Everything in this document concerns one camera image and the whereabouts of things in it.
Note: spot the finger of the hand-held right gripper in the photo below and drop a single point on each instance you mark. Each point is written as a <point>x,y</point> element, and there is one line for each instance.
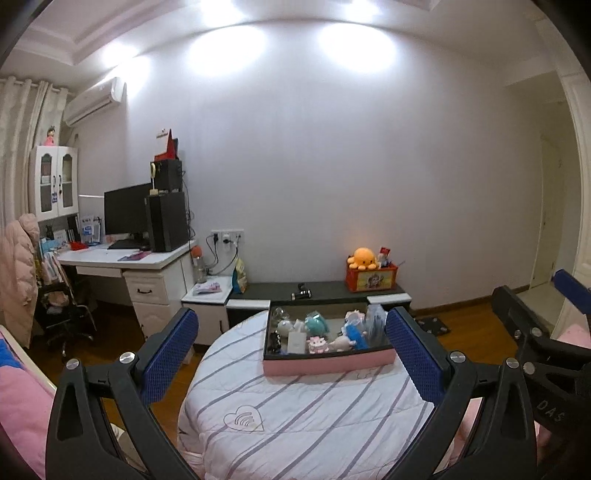
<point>575,290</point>
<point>519,318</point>

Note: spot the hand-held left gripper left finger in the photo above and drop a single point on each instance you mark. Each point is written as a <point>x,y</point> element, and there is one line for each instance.
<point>171,355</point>

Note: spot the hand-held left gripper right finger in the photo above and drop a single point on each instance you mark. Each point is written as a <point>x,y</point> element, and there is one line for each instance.
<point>415,355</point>

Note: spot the clear plastic box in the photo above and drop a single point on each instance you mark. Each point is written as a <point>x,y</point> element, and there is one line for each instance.
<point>376,323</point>

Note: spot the blue packaged item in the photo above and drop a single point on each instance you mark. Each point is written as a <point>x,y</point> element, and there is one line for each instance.
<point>358,334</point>

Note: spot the small pastel brick figure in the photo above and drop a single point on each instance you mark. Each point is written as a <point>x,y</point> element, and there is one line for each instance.
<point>355,317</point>

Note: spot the white unicorn figurine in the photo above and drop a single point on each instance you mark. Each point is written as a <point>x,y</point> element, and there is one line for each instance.
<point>341,344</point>

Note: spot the black and pink storage box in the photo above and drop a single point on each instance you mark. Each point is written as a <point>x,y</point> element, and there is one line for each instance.
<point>323,362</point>

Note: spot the pink white brick figure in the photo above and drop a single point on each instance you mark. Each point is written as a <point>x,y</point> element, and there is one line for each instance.
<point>318,345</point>

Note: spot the teal macaron case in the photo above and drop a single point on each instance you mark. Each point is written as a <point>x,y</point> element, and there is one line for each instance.
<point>316,323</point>

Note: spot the black brick figure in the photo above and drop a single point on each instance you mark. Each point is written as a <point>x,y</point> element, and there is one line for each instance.
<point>275,342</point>

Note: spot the clear glass ashtray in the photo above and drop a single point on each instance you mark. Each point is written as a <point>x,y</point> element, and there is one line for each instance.
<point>279,314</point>

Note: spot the white round piggy bank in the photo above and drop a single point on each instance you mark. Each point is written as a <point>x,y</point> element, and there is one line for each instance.
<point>284,326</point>

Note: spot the white charger block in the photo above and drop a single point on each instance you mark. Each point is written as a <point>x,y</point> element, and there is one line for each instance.
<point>296,343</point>

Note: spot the black bathroom scale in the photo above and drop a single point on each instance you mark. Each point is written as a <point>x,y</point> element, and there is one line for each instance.
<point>431,324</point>

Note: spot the pink floral quilt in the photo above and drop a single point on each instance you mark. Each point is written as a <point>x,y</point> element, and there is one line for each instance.
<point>575,334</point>

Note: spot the white nightstand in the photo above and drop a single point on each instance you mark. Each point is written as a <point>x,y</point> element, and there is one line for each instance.
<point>205,307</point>

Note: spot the white desk with drawers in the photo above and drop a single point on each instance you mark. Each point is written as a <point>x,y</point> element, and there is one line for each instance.
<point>152,288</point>

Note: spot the white door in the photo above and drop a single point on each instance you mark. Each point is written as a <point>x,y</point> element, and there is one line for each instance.
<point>549,221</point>

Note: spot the pink printed papers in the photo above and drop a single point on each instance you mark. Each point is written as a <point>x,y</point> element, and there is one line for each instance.
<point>207,288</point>

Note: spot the red printed toy box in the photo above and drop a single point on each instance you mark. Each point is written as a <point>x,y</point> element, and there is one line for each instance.
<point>371,279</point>

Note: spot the water bottle with orange cap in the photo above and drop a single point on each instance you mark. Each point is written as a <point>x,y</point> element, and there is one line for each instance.
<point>199,265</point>

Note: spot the red white toy packet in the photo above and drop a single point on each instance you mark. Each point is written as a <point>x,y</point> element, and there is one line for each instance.
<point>384,257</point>

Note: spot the dark low cabinet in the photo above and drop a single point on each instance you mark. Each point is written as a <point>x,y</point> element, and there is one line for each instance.
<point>332,293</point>

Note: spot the blue yellow snack bag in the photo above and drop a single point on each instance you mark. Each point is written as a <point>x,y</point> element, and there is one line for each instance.
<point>239,277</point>

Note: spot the purple notebook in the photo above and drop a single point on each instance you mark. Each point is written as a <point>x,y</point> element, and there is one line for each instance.
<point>134,256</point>

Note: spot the white wardrobe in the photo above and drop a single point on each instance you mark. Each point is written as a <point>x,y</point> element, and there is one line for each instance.
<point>577,184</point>

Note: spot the black office chair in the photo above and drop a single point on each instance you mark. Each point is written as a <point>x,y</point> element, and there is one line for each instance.
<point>69,318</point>

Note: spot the orange octopus plush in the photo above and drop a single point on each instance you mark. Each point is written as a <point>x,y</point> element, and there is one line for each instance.
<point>363,258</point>

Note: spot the black dumbbell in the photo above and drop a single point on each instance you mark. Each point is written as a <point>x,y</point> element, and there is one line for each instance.
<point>302,290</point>

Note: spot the black computer tower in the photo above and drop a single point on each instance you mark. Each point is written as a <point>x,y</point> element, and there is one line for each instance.
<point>168,221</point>

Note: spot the red tray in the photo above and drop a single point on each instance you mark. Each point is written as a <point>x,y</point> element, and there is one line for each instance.
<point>78,246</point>

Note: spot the blue white carton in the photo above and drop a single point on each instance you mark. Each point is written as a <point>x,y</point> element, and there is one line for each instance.
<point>90,230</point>

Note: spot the black computer monitor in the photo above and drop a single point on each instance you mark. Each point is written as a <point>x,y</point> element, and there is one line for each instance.
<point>127,212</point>

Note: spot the pink bed sheet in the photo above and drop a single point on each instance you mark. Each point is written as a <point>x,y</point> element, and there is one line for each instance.
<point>23,406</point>

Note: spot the pink padded coat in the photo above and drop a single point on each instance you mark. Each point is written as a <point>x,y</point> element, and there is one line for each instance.
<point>18,277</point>

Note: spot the small cream desk lamp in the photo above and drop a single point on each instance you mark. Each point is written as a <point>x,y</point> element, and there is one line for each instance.
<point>153,180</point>

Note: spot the black speaker box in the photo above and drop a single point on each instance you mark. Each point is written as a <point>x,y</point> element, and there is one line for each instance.
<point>168,176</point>

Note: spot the red gift bag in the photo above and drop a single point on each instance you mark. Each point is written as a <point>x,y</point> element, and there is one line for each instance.
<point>170,147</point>

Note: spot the white glass-door cabinet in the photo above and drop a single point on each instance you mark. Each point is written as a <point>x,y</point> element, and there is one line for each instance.
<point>53,182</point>

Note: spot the pink doll figurine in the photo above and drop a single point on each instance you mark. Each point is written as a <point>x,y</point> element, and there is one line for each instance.
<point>51,137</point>

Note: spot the cream curtain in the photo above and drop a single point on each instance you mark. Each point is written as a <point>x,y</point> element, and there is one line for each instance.
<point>23,138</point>

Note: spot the white air conditioner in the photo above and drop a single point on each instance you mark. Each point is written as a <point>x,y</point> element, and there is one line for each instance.
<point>94,102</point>

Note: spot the white wall power outlet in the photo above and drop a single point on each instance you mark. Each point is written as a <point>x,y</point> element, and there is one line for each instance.
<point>227,236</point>

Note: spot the white bed frame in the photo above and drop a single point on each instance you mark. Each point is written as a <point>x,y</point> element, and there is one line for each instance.
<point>27,360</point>

